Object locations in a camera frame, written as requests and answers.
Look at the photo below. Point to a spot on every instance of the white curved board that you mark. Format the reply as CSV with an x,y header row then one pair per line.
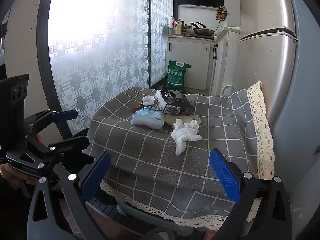
x,y
226,90

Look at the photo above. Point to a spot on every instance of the dark frying pan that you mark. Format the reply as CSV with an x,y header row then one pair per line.
x,y
205,31

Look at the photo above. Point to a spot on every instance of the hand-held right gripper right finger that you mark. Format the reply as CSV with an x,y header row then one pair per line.
x,y
225,177

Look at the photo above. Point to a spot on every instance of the low white kitchen cabinet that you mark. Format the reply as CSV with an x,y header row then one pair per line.
x,y
187,60

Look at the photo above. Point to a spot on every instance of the black and white snack bag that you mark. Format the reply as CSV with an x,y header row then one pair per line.
x,y
175,103

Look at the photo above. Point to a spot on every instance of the flat cooktop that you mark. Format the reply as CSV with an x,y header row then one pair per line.
x,y
200,37

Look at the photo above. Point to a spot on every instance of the person's left hand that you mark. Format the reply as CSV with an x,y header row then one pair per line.
x,y
15,178

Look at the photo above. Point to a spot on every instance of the white plastic lid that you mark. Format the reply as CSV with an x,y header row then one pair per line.
x,y
148,100

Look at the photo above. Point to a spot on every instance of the patterned frosted sliding door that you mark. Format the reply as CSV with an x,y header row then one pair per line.
x,y
161,30
100,55

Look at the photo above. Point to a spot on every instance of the silver refrigerator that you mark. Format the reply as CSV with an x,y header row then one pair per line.
x,y
275,67

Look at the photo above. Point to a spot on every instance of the blue and white tissue packet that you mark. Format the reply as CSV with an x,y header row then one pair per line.
x,y
147,118

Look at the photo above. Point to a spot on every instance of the grey checked tablecloth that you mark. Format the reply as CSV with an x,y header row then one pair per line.
x,y
150,155

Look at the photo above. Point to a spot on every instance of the white tissue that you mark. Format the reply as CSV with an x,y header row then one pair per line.
x,y
186,131

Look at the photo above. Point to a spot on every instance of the green rice bag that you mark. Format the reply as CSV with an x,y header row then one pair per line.
x,y
176,76

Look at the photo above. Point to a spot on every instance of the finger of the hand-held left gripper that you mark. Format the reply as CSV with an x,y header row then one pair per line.
x,y
65,116
70,142

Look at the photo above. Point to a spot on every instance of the beige peel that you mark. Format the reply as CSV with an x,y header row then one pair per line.
x,y
168,120

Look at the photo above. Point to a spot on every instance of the red capped oil bottle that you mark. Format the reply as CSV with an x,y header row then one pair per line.
x,y
171,27

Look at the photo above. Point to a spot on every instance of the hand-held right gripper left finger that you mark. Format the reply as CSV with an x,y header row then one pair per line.
x,y
96,177

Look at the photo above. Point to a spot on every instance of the yellow bottle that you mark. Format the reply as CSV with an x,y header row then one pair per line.
x,y
179,28

